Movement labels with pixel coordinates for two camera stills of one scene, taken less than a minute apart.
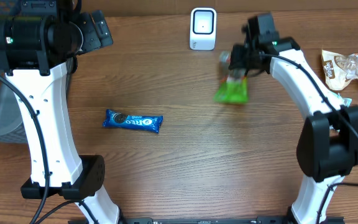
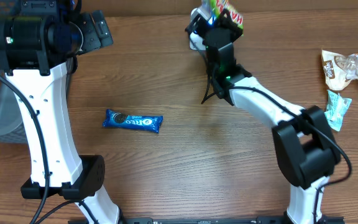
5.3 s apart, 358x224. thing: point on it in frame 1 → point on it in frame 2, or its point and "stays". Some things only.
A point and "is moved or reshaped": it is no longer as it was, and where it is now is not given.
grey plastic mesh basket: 0,117 stays
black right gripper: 235,58 → 231,28
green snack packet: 233,88 is moved or reshaped
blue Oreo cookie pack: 152,124 stays
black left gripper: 97,37 stays
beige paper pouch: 340,68 stays
